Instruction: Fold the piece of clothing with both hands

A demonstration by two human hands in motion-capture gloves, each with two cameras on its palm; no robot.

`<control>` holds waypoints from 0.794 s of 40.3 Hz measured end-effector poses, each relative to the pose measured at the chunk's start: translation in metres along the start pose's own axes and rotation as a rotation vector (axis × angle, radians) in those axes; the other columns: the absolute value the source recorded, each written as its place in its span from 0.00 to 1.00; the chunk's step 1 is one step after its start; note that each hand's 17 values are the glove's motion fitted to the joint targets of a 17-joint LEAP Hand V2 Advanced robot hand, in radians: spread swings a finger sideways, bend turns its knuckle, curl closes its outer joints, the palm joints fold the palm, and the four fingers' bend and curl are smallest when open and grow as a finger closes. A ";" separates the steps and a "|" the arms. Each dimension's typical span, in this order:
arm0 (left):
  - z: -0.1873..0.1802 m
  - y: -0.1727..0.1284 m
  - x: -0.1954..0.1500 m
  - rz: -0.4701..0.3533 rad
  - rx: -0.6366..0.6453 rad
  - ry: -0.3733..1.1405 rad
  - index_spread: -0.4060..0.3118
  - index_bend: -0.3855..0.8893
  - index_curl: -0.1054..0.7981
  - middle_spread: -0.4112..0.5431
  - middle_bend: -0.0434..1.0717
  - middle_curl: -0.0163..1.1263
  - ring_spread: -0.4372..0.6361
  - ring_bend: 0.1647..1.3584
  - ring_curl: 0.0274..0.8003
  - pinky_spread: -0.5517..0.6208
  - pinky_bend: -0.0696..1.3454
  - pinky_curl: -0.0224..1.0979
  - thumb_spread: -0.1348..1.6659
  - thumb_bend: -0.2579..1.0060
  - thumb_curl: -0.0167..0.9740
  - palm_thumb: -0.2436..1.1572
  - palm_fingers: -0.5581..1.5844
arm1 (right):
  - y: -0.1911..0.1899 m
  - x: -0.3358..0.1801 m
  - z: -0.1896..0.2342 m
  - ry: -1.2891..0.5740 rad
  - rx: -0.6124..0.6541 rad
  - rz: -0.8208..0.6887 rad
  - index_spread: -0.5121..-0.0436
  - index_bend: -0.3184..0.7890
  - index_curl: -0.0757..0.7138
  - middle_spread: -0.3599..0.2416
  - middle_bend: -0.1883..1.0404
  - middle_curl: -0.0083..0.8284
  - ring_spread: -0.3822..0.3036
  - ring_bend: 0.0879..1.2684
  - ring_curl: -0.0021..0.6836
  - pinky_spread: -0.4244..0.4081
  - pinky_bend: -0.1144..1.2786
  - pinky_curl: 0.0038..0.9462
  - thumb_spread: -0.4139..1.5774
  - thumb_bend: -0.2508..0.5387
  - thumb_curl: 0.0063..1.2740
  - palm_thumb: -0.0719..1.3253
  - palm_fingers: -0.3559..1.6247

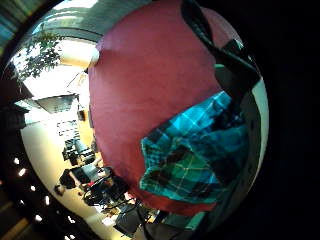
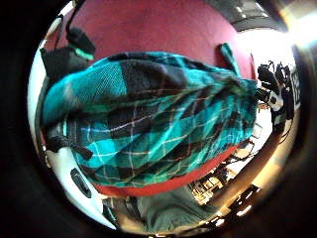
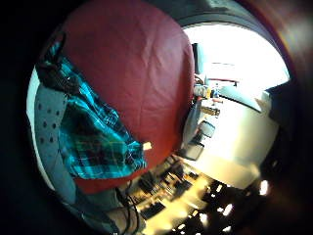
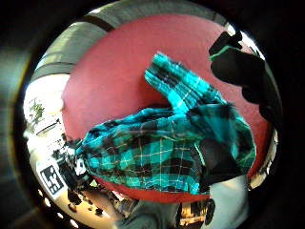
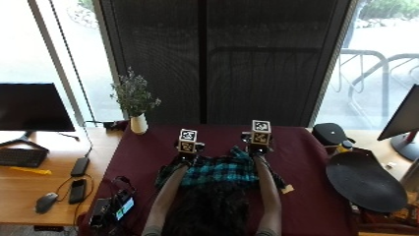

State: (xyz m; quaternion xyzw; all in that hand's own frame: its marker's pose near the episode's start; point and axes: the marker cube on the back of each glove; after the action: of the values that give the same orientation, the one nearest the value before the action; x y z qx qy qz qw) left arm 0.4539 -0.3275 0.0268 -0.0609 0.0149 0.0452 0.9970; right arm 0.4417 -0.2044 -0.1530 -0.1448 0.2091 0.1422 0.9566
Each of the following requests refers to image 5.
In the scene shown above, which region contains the person's right hand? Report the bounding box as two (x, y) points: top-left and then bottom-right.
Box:
(241, 131), (277, 157)

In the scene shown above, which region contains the person's left hand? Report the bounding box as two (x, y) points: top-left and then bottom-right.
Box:
(173, 142), (208, 167)

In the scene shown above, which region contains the teal plaid cloth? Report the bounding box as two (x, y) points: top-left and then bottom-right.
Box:
(155, 146), (262, 191)

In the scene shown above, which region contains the white marker cube on left glove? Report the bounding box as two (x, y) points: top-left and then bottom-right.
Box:
(177, 128), (200, 154)

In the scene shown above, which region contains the white marker cube on glove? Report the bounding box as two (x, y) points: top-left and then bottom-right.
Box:
(250, 119), (274, 146)
(177, 128), (200, 154)

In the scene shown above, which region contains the white marker cube on right glove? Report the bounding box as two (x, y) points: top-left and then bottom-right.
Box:
(250, 119), (274, 146)

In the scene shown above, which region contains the maroon tablecloth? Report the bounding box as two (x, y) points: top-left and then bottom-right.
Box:
(78, 124), (361, 236)

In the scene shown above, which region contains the white vase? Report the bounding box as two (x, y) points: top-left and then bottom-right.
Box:
(129, 112), (151, 136)

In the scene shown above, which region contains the black rounded case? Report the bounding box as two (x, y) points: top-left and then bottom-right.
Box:
(312, 122), (357, 148)

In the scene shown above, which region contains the black device with lit screen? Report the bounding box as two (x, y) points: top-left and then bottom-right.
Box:
(88, 176), (137, 229)

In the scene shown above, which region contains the bunch of small pale flowers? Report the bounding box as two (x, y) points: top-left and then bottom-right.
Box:
(109, 67), (163, 118)

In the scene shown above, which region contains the black power adapter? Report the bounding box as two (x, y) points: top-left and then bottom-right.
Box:
(70, 156), (92, 178)

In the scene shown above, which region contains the dark mesh window panel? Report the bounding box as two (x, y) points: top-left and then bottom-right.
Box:
(94, 0), (354, 128)

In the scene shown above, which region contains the black oval seat pad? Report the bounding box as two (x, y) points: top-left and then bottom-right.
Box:
(325, 148), (410, 213)

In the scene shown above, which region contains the black phone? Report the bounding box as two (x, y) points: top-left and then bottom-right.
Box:
(67, 178), (88, 206)

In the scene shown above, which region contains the dark monitor with grey stand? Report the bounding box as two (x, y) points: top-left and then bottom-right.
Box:
(377, 83), (419, 162)

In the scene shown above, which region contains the dark computer mouse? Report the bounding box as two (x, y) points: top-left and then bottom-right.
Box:
(35, 192), (60, 215)

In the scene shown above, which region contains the yellow flat strip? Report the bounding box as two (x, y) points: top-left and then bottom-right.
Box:
(10, 165), (54, 176)

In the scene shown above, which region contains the grey metal bike rack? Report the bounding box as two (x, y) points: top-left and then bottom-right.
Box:
(334, 48), (419, 130)

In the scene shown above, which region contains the black keyboard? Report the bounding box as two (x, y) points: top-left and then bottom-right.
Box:
(0, 147), (50, 169)

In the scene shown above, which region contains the black computer monitor with stand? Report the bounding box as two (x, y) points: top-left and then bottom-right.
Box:
(0, 82), (82, 153)

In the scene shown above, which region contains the black cable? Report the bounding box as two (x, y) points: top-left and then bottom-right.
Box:
(55, 123), (96, 227)

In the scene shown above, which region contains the thin blind cord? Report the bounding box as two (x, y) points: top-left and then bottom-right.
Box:
(46, 0), (97, 126)

